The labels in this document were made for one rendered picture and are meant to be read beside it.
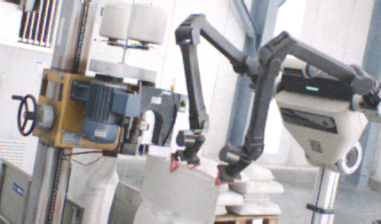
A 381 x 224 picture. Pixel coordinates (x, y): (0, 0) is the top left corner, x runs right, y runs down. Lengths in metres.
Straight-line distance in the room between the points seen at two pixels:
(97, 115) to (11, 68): 3.00
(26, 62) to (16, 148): 0.80
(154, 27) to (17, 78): 3.03
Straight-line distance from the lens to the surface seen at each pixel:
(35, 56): 5.27
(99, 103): 2.25
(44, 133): 2.48
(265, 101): 1.98
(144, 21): 2.33
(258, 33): 8.53
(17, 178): 3.32
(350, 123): 2.32
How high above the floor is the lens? 1.39
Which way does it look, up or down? 3 degrees down
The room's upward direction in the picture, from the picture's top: 10 degrees clockwise
